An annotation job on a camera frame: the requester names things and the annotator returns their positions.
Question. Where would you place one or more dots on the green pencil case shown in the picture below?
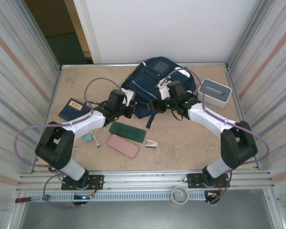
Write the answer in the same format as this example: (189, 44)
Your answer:
(127, 132)

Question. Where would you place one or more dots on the navy book with yellow label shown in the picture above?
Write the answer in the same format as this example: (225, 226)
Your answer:
(95, 107)
(70, 111)

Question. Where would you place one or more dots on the navy blue backpack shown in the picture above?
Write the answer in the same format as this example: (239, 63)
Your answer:
(143, 78)

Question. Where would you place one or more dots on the pink pencil case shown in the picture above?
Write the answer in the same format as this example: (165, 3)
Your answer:
(122, 145)

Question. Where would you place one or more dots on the pink stapler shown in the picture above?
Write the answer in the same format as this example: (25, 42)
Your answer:
(152, 143)

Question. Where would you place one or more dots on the white marker with blue cap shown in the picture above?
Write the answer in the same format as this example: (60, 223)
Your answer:
(95, 139)

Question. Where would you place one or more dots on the light blue eraser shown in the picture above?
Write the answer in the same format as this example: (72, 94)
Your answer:
(87, 138)

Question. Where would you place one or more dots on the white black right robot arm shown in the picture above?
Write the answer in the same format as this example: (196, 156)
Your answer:
(205, 117)

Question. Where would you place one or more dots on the white grey tissue box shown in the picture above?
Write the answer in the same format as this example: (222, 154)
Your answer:
(217, 95)

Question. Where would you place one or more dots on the aluminium mounting rail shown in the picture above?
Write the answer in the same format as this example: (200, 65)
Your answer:
(145, 179)

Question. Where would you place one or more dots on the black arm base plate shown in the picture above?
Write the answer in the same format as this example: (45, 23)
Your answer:
(193, 180)
(97, 181)

